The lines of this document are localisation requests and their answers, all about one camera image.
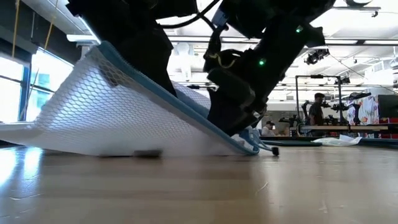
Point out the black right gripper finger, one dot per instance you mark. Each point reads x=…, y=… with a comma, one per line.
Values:
x=233, y=121

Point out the floral patterned cloth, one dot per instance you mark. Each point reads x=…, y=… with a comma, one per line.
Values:
x=370, y=109

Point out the wooden background table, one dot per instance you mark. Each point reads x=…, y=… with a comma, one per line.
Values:
x=348, y=127

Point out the person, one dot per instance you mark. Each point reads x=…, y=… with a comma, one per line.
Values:
x=268, y=129
x=316, y=112

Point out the white mesh pouch blue zipper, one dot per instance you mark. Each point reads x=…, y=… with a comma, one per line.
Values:
x=93, y=118

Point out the long ceiling light bar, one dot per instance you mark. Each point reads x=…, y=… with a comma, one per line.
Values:
x=342, y=41

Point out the black ceiling spotlight cluster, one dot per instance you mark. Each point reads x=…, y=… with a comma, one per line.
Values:
x=315, y=56

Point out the black monitor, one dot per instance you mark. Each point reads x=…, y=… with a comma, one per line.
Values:
x=388, y=105

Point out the black wallet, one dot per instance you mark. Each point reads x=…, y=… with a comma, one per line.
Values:
x=295, y=143

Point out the red crate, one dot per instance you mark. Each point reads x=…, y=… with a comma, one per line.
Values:
x=391, y=121

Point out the white plastic bag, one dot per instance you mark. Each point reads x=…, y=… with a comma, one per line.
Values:
x=339, y=141

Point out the black background robot arms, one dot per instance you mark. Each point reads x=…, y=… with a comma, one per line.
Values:
x=342, y=108

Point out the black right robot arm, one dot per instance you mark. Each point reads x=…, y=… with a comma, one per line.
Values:
x=289, y=46

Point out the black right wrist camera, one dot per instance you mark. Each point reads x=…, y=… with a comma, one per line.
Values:
x=231, y=88

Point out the black background rig frame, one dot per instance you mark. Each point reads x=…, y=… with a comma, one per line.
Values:
x=296, y=93

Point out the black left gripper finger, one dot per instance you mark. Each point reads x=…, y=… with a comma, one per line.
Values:
x=110, y=74
x=155, y=68

